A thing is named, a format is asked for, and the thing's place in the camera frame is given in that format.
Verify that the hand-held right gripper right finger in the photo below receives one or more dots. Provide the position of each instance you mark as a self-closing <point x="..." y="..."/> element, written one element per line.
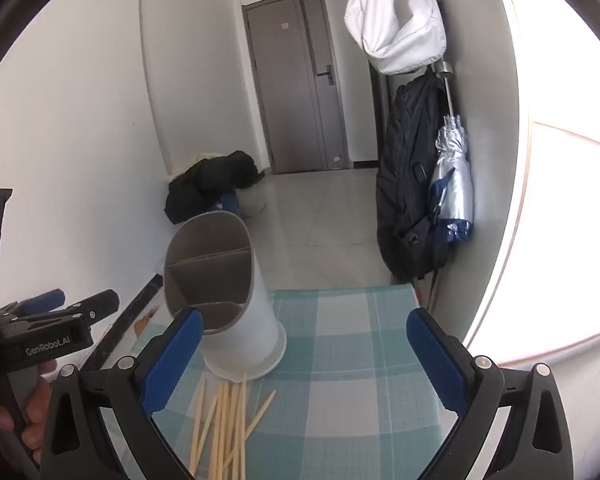
<point x="440" y="360"/>

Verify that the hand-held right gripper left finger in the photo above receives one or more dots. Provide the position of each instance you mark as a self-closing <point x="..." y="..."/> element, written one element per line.
<point x="172" y="360"/>

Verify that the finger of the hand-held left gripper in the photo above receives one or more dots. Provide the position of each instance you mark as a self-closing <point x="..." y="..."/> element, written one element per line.
<point x="40" y="301"/>
<point x="100" y="302"/>

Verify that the pile of wooden chopsticks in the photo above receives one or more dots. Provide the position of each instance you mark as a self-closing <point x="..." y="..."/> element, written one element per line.
<point x="232" y="410"/>

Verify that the grey divided utensil holder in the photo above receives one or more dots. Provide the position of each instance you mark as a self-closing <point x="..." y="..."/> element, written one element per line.
<point x="255" y="325"/>

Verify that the person's left hand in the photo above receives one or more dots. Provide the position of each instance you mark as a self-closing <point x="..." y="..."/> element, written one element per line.
<point x="37" y="400"/>

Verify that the teal plaid tablecloth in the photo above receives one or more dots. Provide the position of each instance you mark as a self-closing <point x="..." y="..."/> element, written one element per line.
<point x="340" y="350"/>

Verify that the cream cloth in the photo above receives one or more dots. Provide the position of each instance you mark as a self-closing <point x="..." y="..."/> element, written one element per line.
<point x="182" y="172"/>

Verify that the black jacket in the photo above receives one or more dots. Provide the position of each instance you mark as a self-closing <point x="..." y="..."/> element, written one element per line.
<point x="205" y="180"/>

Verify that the blue cardboard box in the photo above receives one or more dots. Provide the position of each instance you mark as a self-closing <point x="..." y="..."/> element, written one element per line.
<point x="228" y="202"/>

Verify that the white bag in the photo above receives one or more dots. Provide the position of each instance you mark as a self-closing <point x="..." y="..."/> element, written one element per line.
<point x="252" y="206"/>

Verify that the bright white door panel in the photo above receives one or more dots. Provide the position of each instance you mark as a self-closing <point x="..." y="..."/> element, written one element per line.
<point x="570" y="235"/>

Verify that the silver folded umbrella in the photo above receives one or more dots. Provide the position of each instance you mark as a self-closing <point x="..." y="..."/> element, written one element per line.
<point x="452" y="180"/>

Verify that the black backpack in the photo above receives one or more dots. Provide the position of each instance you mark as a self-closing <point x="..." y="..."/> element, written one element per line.
<point x="410" y="160"/>

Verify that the grey door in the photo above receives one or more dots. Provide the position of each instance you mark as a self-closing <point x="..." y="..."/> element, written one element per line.
<point x="290" y="85"/>

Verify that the white hanging garment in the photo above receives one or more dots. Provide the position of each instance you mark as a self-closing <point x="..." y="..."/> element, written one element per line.
<point x="395" y="25"/>

